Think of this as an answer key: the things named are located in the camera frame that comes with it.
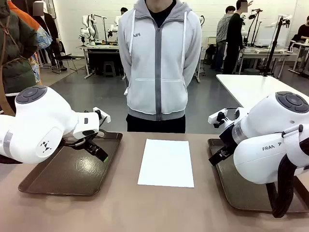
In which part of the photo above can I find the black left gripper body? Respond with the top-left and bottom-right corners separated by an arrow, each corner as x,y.
60,131 -> 99,150

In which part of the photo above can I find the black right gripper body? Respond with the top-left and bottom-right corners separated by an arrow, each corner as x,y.
218,121 -> 239,150

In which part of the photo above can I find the white A4 paper sheet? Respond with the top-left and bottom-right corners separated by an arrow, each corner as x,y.
137,138 -> 195,189

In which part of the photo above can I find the brown plastic serving tray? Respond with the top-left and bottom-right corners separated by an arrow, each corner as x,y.
18,130 -> 123,197
207,138 -> 309,214

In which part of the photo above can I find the large white table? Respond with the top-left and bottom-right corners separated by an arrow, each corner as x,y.
216,74 -> 309,109

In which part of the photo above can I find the small grey stool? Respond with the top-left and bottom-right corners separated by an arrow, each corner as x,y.
103,61 -> 116,78

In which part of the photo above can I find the black folding chair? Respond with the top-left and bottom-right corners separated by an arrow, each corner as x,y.
51,40 -> 78,74

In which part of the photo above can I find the long grey workbench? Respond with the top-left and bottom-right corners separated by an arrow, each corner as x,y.
237,45 -> 299,76

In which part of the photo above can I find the person in grey hoodie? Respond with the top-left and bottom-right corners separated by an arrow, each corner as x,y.
117,0 -> 202,134

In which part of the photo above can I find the black tripod stand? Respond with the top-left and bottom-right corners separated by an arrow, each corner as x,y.
259,15 -> 291,77

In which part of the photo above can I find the standing person in black clothes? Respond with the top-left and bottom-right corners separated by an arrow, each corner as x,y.
222,0 -> 254,75

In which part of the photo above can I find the grey metal workbench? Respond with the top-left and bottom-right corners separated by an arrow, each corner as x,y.
76,44 -> 122,79

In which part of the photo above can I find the person in plaid shirt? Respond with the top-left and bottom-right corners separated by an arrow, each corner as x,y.
215,5 -> 236,72

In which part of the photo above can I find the bystander in green jacket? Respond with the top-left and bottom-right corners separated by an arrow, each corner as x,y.
0,0 -> 40,117

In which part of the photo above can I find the small white desk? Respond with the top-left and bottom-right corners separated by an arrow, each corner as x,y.
288,40 -> 309,78

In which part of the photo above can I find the seated person in black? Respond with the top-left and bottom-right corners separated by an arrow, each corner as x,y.
38,11 -> 69,72

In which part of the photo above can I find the black orange lamp stand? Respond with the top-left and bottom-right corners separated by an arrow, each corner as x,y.
247,8 -> 264,47

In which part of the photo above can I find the seated person in dark sweater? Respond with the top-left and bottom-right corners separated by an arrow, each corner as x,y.
290,20 -> 309,44

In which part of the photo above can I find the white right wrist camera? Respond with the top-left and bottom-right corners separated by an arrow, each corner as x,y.
208,108 -> 228,124

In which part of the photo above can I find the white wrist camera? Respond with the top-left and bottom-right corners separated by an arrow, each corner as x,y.
208,108 -> 228,124
92,106 -> 112,124

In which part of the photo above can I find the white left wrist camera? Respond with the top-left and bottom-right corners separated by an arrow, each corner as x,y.
92,106 -> 112,124

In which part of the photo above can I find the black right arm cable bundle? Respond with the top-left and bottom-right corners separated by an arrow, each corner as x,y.
266,124 -> 305,218

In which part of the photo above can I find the black camera pole stand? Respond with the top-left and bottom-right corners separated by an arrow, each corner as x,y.
92,13 -> 109,44

